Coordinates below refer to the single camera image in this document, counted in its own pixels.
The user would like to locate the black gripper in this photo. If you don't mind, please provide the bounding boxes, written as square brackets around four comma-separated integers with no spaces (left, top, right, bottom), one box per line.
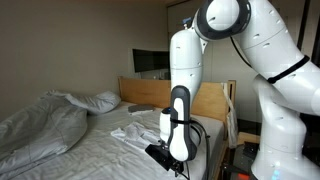
[166,154,185,176]

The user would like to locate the white cloth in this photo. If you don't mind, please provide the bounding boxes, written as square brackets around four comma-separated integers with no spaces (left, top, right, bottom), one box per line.
[110,121,163,151]

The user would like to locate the white sheeted mattress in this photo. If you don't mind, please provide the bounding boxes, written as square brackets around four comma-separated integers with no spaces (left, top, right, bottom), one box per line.
[13,100,226,180]

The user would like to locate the white plastic bag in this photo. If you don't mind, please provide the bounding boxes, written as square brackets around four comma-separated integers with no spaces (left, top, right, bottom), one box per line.
[221,83,240,150]

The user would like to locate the small wooden table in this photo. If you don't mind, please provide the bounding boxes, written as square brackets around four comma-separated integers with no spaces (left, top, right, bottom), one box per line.
[237,131,262,146]

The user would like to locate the wooden headboard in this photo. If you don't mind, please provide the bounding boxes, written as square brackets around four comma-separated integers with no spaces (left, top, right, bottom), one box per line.
[117,75,237,125]

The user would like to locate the white pillow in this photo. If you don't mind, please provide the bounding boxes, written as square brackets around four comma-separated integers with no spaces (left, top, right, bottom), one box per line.
[49,89,122,116]

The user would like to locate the black monitor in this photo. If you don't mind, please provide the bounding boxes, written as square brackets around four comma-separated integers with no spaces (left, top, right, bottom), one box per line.
[132,48,171,74]

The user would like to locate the grey duvet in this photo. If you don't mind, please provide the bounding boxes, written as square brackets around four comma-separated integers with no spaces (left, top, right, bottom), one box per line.
[0,89,89,180]

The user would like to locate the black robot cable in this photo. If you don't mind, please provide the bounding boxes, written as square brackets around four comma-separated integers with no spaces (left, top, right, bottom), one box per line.
[189,35,312,180]

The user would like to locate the wooden bed side rail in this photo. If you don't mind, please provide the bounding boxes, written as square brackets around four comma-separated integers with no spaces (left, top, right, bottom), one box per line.
[213,141,232,180]

